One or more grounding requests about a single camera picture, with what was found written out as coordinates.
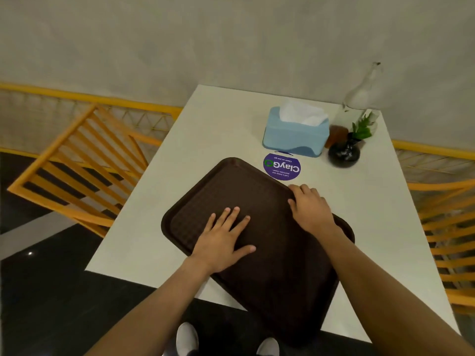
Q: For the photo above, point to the person's right forearm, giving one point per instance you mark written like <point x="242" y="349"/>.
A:
<point x="382" y="292"/>

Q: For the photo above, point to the person's white left shoe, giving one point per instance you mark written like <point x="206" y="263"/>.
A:
<point x="186" y="339"/>

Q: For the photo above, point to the person's left forearm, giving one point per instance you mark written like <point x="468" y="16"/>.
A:
<point x="156" y="311"/>

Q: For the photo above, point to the person's right thumb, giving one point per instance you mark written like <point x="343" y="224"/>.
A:
<point x="292" y="209"/>

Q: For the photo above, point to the green plant sprig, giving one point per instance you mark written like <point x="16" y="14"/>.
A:
<point x="362" y="129"/>

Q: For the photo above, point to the person's white right shoe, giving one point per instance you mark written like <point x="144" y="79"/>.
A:
<point x="268" y="347"/>

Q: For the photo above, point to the person's white shoe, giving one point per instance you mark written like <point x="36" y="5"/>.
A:
<point x="268" y="347"/>
<point x="186" y="339"/>

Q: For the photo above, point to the black round vase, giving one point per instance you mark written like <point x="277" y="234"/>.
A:
<point x="343" y="154"/>

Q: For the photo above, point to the light blue tissue box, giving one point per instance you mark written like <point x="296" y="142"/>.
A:
<point x="293" y="139"/>

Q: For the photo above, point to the white tissue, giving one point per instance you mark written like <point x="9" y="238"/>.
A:
<point x="301" y="111"/>

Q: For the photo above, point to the dark brown plastic tray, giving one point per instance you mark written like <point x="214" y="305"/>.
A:
<point x="274" y="278"/>

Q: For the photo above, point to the person's left hand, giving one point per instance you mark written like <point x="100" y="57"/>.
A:
<point x="217" y="244"/>

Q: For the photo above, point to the person's left little finger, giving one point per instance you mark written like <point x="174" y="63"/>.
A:
<point x="208" y="223"/>

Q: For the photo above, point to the round purple sticker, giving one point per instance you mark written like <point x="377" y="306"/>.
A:
<point x="282" y="167"/>

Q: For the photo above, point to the person's right hand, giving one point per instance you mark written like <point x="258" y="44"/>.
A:
<point x="311" y="213"/>

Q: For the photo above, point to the orange slatted chair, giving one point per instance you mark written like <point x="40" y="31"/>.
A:
<point x="74" y="170"/>
<point x="449" y="233"/>

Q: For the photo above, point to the small brown cup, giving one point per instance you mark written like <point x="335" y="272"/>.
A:
<point x="336" y="135"/>

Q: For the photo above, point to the person's right middle finger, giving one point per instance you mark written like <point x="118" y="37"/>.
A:
<point x="305" y="189"/>

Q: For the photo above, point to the person's left middle finger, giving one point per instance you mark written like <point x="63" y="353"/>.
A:
<point x="230" y="218"/>

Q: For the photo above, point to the person's left thumb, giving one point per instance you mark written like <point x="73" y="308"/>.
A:
<point x="245" y="251"/>

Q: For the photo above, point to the clear glass bottle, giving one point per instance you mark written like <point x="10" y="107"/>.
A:
<point x="362" y="94"/>

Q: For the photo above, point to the yellow mesh railing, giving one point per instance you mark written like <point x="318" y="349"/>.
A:
<point x="44" y="114"/>
<point x="434" y="159"/>

